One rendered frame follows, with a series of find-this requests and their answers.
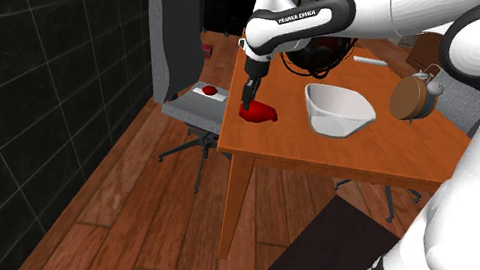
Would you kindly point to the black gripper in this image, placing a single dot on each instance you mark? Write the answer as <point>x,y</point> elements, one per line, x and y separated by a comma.
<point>257,68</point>

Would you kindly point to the red bell pepper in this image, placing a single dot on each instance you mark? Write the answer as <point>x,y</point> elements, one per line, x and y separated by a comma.
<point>261,112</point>

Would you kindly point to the white flat tray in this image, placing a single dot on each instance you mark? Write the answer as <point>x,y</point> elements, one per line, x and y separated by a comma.
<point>216,97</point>

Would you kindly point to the small red round object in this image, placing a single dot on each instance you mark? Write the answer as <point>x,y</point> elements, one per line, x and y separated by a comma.
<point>210,90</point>

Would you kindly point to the small pink box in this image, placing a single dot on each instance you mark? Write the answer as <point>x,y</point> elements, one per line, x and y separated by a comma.
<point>208,51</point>

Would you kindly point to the orange wooden table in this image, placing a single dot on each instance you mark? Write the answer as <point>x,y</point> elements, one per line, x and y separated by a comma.
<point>300,141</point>

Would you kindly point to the grey office chair with tall back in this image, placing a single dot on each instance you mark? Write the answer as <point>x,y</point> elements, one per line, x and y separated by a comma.
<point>176,41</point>

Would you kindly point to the white bowl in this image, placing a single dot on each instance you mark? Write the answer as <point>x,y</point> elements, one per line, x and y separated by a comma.
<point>339,109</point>

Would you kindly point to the white marker pen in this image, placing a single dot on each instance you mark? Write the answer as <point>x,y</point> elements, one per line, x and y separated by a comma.
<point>369,60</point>

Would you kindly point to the dark robot stand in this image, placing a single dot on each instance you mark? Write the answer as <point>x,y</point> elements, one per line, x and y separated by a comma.
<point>321,258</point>

